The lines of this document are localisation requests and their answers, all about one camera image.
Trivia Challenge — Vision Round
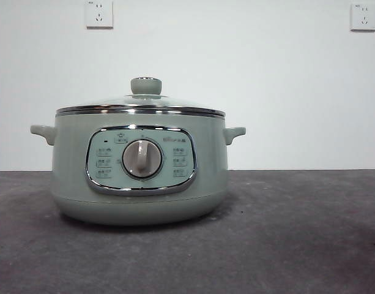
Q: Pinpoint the glass lid with green knob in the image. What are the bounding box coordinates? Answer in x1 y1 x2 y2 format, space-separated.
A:
56 76 227 118

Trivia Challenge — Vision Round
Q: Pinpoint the pale green electric pot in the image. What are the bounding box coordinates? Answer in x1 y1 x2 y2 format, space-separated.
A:
29 105 247 227

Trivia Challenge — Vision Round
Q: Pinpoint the white wall socket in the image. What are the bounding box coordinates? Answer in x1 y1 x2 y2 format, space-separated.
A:
85 0 114 30
350 3 375 32

